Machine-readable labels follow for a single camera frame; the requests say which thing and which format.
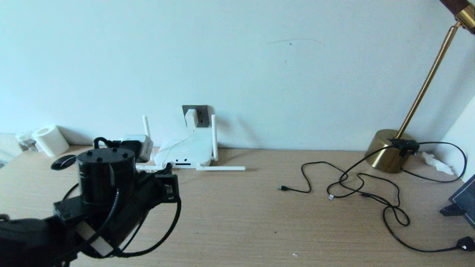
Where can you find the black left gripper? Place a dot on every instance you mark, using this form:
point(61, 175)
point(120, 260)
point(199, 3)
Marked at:
point(165, 187)

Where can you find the white power adapter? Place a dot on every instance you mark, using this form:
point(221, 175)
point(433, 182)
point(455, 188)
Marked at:
point(191, 118)

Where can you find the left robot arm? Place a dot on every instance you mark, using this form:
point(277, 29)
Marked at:
point(104, 174)

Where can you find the white router with antennas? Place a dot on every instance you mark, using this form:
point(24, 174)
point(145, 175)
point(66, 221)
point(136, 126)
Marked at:
point(189, 152)

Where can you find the white paper roll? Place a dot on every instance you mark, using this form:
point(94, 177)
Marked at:
point(50, 141)

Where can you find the small clear jar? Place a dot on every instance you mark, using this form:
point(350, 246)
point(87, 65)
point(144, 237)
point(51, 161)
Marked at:
point(26, 141)

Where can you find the brass desk lamp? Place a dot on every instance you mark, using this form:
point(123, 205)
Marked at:
point(386, 155)

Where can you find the crumpled white tissue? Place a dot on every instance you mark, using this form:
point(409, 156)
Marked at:
point(438, 163)

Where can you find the black plastic stand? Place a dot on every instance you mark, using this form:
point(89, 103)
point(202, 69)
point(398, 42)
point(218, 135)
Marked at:
point(451, 210)

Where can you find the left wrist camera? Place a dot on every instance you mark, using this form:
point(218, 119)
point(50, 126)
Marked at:
point(143, 144)

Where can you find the grey wall socket plate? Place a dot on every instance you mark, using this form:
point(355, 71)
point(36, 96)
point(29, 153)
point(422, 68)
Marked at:
point(204, 113)

